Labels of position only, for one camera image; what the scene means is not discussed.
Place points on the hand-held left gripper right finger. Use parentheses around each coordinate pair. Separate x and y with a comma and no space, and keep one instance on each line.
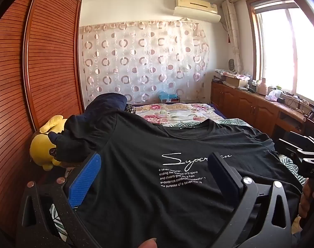
(221,173)

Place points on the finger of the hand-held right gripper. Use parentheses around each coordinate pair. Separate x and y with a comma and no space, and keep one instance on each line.
(307,140)
(301,151)

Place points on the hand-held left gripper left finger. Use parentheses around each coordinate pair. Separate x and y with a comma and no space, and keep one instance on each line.
(84,177)

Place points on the black printed t-shirt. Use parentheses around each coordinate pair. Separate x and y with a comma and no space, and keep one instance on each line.
(146,191)

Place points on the person's right hand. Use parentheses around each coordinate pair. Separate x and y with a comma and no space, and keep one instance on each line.
(306,204)

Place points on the person's left hand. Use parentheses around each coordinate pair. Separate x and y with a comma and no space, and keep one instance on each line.
(147,244)

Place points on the yellow plush toy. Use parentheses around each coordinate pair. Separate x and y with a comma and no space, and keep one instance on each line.
(40,147)

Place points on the palm leaf bedsheet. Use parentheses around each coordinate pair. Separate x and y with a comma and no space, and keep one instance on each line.
(239,122)

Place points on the long wooden cabinet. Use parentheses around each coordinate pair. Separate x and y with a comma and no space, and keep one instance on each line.
(249,108)

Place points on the pink plastic jug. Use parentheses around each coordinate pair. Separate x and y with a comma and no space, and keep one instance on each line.
(262,87)

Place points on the floral blanket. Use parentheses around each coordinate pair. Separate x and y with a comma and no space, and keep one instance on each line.
(172,113)

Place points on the navy blue folded cloth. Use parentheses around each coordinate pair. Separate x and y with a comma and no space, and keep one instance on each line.
(107,102)

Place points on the wooden framed window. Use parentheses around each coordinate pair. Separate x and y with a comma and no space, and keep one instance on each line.
(288,51)

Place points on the cardboard box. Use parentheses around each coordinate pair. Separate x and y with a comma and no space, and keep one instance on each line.
(237,82)

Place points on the blue bag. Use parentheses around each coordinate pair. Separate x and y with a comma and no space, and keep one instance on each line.
(168,97)

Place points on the floral cloth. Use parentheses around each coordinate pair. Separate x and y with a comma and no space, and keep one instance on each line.
(231,73)

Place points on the dark oval ornament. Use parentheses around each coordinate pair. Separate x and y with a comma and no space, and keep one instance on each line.
(232,64)

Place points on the wooden slatted wardrobe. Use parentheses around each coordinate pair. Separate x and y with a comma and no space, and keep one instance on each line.
(51,56)

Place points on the red tassel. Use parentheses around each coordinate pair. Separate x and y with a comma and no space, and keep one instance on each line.
(227,38)

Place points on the circle patterned sheer curtain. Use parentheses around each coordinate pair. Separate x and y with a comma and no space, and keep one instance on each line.
(146,62)

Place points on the beige window curtain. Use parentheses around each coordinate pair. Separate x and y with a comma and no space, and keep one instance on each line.
(233,31)

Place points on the wall air conditioner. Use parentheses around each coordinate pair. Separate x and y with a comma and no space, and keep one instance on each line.
(195,7)

